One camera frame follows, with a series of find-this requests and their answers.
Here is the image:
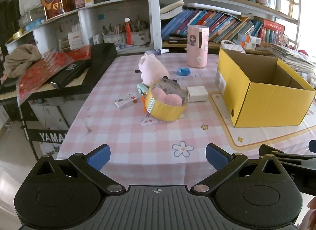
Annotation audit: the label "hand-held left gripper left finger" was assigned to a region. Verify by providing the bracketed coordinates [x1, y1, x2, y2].
[35, 144, 126, 195]

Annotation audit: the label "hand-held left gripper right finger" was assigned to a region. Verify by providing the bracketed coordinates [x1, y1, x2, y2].
[190, 143, 285, 194]

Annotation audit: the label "yellow cardboard box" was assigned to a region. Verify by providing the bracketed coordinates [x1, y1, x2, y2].
[215, 48, 316, 128]

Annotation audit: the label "small white red-marked box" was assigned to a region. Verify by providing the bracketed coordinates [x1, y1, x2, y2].
[114, 92, 139, 111]

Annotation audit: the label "white rectangular box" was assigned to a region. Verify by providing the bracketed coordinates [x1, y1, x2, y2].
[186, 86, 209, 103]

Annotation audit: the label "yellow tape roll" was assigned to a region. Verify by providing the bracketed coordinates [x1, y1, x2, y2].
[144, 80, 189, 122]

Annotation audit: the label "pink heart plush pad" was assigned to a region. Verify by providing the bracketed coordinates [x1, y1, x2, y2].
[153, 87, 184, 106]

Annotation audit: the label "teal plastic stapler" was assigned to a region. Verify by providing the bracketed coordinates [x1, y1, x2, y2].
[137, 83, 150, 98]

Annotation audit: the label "grey toy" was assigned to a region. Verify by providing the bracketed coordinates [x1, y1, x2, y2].
[159, 77, 180, 89]

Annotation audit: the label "small blue plastic item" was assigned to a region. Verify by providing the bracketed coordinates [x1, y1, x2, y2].
[176, 66, 191, 76]

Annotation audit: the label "pink plush toy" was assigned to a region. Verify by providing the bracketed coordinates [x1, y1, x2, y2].
[138, 53, 170, 86]

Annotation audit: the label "person's right hand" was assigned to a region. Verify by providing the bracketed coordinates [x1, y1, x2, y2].
[307, 197, 316, 215]

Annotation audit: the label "pink checkered tablecloth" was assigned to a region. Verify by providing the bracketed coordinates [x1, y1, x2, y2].
[56, 53, 316, 189]

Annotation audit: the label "black keyboard stand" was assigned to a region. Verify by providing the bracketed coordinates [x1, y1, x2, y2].
[21, 99, 71, 162]

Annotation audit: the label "long black box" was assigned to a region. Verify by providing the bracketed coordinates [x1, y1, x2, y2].
[51, 60, 86, 90]

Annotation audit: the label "stack of newspapers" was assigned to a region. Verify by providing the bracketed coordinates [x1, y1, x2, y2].
[269, 42, 316, 74]

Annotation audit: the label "black electronic keyboard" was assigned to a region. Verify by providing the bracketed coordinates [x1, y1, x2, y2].
[0, 43, 118, 102]

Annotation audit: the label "red plastic packets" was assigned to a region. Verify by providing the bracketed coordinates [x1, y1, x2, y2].
[17, 45, 92, 107]

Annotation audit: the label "pink humidifier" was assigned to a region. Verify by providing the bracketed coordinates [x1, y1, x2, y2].
[186, 25, 209, 69]

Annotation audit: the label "orange and white boxes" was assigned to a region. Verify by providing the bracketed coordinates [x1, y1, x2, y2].
[237, 33, 262, 50]

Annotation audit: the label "white pen holder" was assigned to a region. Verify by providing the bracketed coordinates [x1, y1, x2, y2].
[102, 32, 126, 45]
[128, 30, 151, 46]

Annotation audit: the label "clear spray bottle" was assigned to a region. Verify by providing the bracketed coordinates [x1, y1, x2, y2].
[145, 48, 170, 57]

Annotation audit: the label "white box red label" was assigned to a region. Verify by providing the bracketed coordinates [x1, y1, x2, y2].
[67, 30, 85, 50]

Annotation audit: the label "red thick dictionaries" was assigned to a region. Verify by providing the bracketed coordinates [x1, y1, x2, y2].
[262, 19, 288, 44]

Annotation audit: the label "black pencil case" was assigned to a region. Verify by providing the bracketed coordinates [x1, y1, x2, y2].
[168, 34, 188, 45]

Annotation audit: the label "beige cloth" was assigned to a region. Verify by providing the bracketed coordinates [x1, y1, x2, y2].
[3, 44, 42, 79]

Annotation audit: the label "red tassel ornament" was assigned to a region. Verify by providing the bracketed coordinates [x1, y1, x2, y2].
[124, 18, 134, 46]

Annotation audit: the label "row of leaning books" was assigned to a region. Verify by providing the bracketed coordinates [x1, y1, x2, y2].
[161, 8, 263, 44]

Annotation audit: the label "white stationery cup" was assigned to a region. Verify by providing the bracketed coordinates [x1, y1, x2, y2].
[275, 0, 290, 16]

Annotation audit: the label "gold ribbon roll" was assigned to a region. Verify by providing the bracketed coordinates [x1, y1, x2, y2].
[12, 29, 26, 40]

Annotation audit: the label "open thick book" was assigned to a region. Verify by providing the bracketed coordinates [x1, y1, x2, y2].
[160, 0, 185, 20]

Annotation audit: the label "wooden bookshelf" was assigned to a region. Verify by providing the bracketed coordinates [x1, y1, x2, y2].
[158, 0, 303, 56]

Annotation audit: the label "white shelf unit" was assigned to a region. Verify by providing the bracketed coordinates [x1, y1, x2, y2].
[5, 0, 162, 56]

